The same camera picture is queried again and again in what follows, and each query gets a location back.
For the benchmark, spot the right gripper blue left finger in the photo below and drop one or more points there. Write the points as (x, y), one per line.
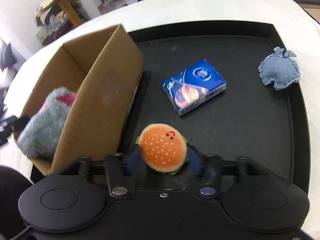
(132, 160)

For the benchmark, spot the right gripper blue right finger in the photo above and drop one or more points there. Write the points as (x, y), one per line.
(196, 160)

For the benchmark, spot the plush hamburger toy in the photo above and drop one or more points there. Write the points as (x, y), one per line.
(163, 148)

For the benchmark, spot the blue tissue pack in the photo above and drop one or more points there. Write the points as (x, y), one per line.
(193, 86)

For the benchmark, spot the black plastic tray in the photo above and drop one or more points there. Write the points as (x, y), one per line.
(247, 118)

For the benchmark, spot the brown cardboard box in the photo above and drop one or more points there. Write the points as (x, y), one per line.
(104, 68)

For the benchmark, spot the grey pink plush slipper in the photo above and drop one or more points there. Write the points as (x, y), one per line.
(40, 137)

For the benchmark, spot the clutter pile under table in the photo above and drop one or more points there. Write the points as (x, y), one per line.
(56, 24)

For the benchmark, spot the white bed cover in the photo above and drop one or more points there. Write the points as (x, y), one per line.
(298, 31)

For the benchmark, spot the yellow round table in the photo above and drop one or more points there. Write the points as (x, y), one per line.
(65, 7)

